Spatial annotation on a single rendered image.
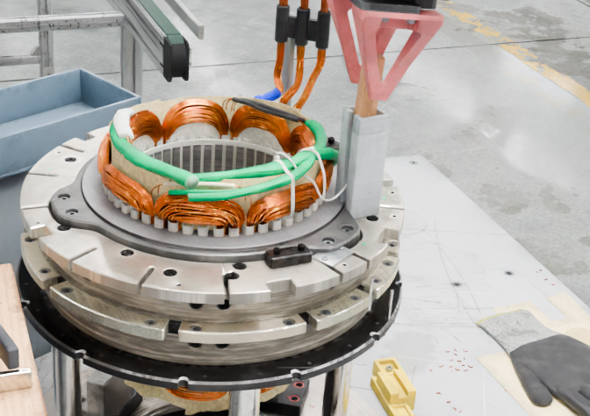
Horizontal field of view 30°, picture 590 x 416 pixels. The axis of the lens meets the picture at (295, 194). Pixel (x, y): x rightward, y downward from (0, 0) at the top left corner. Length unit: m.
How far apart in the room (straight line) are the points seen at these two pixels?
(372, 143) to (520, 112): 3.24
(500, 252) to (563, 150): 2.33
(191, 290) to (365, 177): 0.18
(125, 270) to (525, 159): 2.99
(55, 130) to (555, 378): 0.61
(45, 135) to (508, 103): 3.18
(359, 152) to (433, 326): 0.52
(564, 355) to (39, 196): 0.66
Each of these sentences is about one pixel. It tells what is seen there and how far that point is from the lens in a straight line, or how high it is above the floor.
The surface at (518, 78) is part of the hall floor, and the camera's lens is 4.44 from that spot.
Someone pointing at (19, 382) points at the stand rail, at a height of 1.07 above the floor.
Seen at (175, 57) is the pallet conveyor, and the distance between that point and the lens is 2.26.
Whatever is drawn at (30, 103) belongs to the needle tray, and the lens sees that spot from 1.24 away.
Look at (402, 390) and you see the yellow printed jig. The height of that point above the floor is 0.80.
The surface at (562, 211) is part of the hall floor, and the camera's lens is 3.43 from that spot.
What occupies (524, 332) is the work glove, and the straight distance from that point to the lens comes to 1.35.
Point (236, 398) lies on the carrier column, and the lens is 0.88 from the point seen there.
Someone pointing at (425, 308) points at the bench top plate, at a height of 0.78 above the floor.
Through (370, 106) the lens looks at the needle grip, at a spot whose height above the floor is 1.19.
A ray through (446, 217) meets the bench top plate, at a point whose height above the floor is 0.78.
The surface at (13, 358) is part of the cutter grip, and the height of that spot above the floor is 1.09.
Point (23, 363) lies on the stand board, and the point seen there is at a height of 1.07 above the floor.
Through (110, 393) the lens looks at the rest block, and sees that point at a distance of 1.09.
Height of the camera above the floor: 1.52
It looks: 27 degrees down
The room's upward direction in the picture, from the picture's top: 4 degrees clockwise
